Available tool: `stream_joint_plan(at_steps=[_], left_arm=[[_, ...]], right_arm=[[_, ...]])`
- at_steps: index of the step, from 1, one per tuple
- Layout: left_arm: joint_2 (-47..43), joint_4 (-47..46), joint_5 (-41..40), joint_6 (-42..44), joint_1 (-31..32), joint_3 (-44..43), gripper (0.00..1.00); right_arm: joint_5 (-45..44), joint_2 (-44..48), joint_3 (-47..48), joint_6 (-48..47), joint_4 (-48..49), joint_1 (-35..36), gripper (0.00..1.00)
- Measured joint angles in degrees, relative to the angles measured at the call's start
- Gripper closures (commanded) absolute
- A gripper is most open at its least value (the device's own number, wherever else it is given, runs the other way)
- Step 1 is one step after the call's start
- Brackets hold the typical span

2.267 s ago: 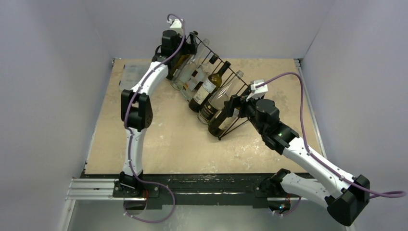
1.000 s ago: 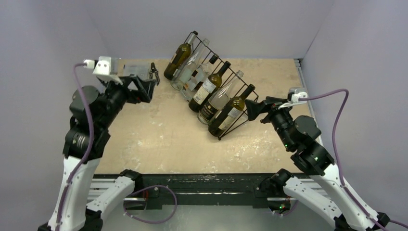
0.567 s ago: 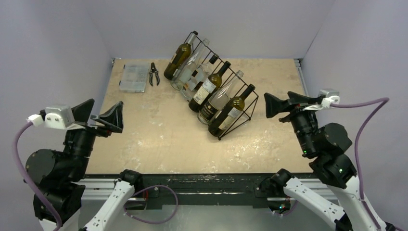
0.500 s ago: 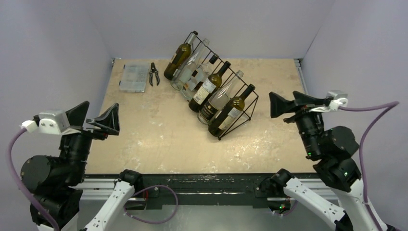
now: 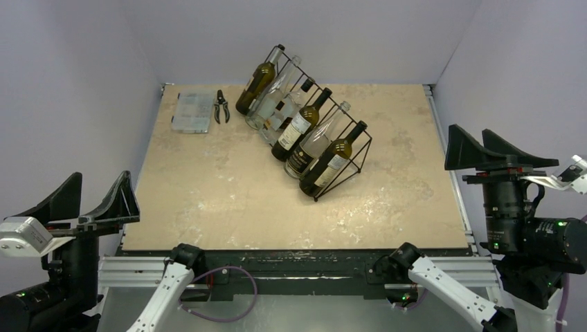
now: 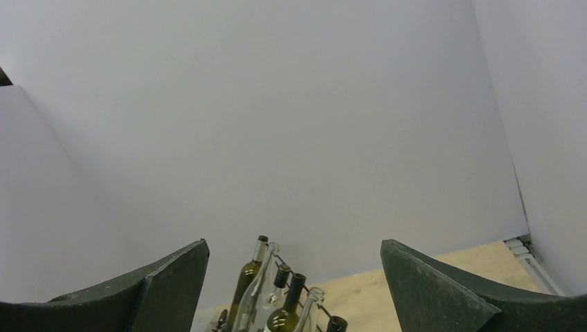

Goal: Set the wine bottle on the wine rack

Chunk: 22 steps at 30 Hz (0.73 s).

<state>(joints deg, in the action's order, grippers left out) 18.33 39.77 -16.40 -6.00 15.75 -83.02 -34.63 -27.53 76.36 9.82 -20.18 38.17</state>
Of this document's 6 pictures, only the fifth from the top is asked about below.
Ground dark green wine bottle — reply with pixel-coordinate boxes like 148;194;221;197
271;88;332;162

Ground square clear bottle black cap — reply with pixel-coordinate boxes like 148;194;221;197
260;77;315;147

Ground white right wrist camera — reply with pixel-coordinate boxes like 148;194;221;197
523;155;586;195

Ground green wine bottle white label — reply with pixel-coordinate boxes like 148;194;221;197
235;44;285;115

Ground clear plastic screw organizer box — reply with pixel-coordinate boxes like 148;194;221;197
171;91;215;134

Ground clear champagne bottle black label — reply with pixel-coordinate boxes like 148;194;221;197
284;101;351;178

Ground black wire wine rack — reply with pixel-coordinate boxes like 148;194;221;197
244;45;372;201

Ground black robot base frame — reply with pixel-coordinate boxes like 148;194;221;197
98;249;500;304

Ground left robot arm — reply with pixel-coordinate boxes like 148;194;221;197
1;171;140;331

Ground black grey pliers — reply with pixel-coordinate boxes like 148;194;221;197
213;89;231;125

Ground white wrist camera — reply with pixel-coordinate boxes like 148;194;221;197
1;216;75;257
523;155;586;195

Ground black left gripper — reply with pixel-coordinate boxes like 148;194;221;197
6;167;137;313

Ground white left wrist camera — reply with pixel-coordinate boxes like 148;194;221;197
1;216;75;257

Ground olive green wine bottle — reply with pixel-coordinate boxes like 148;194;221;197
299;120;368;196

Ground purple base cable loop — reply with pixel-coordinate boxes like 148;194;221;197
177;266;258;324

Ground clear glass bottle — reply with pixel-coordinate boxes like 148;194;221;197
245;55;301;130

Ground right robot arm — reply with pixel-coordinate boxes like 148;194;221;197
372;124;586;331

